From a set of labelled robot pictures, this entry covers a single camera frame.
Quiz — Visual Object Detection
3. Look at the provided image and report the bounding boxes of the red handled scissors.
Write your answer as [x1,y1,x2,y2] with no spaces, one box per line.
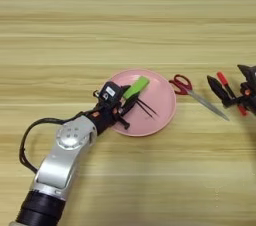
[168,73,231,122]

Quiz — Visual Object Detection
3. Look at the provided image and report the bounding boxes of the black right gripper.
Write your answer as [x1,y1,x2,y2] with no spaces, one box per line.
[207,64,256,115]

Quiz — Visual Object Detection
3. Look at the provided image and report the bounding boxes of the green rectangular block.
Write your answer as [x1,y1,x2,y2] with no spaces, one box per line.
[122,76,151,101]

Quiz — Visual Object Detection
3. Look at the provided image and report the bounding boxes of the pink round plate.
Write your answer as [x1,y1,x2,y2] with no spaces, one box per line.
[105,68,177,137]

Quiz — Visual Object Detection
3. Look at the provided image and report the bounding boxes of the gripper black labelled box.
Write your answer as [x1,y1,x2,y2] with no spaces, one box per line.
[246,68,256,84]
[98,81,123,107]

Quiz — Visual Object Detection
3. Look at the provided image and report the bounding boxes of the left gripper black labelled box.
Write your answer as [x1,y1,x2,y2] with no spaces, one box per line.
[98,81,123,107]

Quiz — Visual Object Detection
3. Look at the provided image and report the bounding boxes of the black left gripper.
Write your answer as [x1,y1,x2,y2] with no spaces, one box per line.
[87,84,142,136]

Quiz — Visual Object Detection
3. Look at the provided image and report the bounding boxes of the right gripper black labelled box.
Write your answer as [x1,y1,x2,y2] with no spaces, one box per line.
[246,68,256,84]

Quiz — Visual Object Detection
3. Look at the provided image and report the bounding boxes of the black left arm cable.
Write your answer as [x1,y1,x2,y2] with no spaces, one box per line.
[18,111,89,175]

